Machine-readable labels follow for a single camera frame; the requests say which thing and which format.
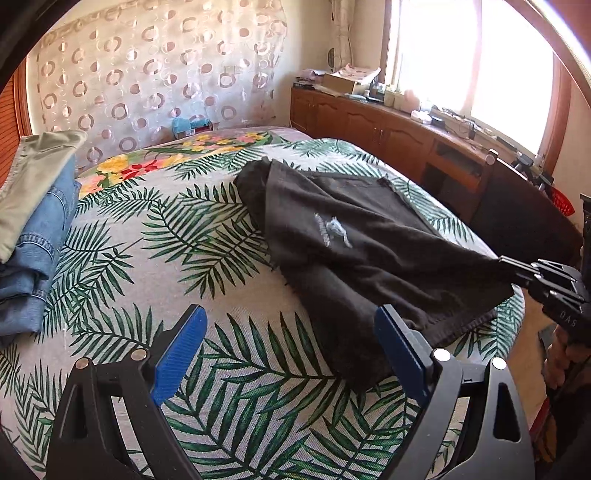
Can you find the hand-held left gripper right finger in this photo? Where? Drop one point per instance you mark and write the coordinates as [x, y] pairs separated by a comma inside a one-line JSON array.
[[397, 350]]

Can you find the dark brown board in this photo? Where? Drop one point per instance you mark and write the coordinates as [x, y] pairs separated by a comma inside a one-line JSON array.
[[521, 217]]

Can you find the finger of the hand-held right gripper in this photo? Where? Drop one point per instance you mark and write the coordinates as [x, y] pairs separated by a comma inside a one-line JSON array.
[[535, 290], [521, 265]]

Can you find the small silver cylinder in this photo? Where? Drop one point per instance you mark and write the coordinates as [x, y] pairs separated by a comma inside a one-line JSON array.
[[491, 158]]

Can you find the folded beige pants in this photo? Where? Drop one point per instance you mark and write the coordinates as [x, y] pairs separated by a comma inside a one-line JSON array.
[[32, 184]]

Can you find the orange wooden slatted panel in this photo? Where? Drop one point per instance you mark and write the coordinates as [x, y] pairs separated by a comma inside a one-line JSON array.
[[16, 129]]

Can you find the tied patterned window curtain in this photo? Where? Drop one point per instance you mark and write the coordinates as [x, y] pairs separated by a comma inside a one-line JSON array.
[[342, 32]]

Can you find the bright window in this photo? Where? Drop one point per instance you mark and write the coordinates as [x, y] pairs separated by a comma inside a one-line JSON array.
[[461, 55]]

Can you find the palm leaf print blanket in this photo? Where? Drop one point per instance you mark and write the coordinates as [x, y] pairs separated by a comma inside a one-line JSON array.
[[184, 249]]

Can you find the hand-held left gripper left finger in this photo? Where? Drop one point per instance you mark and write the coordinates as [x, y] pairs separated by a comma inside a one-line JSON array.
[[182, 350]]

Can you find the person's right hand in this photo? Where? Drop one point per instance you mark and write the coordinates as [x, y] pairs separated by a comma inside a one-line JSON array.
[[575, 357]]

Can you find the red plastic basket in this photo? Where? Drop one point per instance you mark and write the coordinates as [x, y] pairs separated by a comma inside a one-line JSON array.
[[563, 203]]

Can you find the floral bed sheet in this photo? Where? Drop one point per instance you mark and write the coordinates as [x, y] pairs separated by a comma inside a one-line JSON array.
[[152, 159]]

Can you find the blue plush toy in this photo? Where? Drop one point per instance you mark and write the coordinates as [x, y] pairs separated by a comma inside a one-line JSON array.
[[187, 125]]

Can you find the cardboard box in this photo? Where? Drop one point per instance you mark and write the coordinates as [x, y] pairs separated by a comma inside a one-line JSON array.
[[344, 83]]

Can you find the person's dark clothing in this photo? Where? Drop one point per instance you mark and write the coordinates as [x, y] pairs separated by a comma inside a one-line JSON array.
[[568, 429]]

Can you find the long wooden cabinet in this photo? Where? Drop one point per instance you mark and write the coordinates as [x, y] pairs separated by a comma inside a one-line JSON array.
[[383, 129]]

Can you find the black pants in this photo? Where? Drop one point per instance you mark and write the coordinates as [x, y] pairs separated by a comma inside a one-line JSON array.
[[369, 258]]

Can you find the folded blue jeans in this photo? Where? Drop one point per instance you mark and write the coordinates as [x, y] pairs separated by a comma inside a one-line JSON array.
[[41, 249]]

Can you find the sheer curtain with circles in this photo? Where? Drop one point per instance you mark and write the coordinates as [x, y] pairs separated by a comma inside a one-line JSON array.
[[152, 69]]

